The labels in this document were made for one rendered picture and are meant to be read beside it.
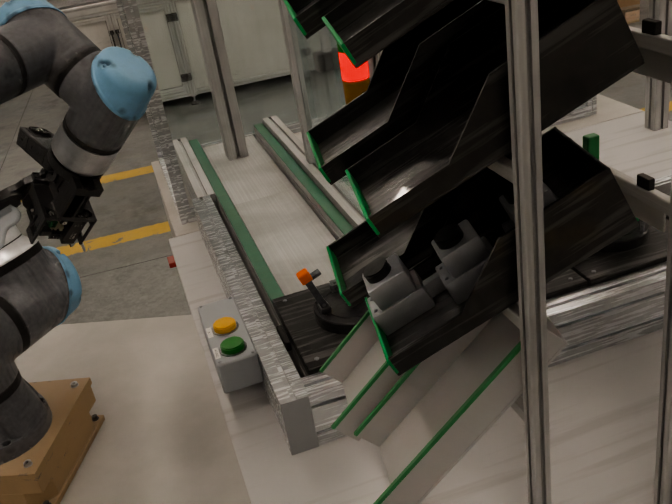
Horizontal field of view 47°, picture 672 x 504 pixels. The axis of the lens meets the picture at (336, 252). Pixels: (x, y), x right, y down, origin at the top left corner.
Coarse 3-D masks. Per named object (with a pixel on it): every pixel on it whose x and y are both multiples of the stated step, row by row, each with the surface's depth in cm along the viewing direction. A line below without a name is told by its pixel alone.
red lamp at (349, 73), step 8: (344, 56) 132; (344, 64) 133; (352, 64) 132; (344, 72) 134; (352, 72) 133; (360, 72) 133; (368, 72) 134; (344, 80) 135; (352, 80) 134; (360, 80) 134
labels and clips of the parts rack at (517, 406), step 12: (648, 24) 73; (660, 24) 72; (648, 60) 76; (660, 60) 74; (636, 72) 78; (648, 72) 77; (660, 72) 75; (588, 144) 88; (648, 180) 80; (624, 192) 86; (636, 204) 84; (636, 216) 85; (648, 216) 83; (660, 216) 81; (660, 228) 82; (516, 408) 85
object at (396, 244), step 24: (456, 192) 88; (432, 216) 88; (336, 240) 102; (360, 240) 103; (384, 240) 99; (408, 240) 96; (336, 264) 100; (360, 264) 98; (408, 264) 91; (360, 288) 91
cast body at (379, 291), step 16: (368, 272) 83; (384, 272) 82; (400, 272) 82; (416, 272) 86; (368, 288) 83; (384, 288) 82; (400, 288) 82; (416, 288) 83; (432, 288) 85; (384, 304) 83; (400, 304) 83; (416, 304) 84; (432, 304) 84; (384, 320) 84; (400, 320) 84
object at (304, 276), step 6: (306, 270) 126; (318, 270) 127; (300, 276) 126; (306, 276) 126; (312, 276) 127; (306, 282) 126; (312, 282) 127; (312, 288) 127; (312, 294) 128; (318, 294) 128; (318, 300) 129; (324, 300) 129; (324, 306) 129
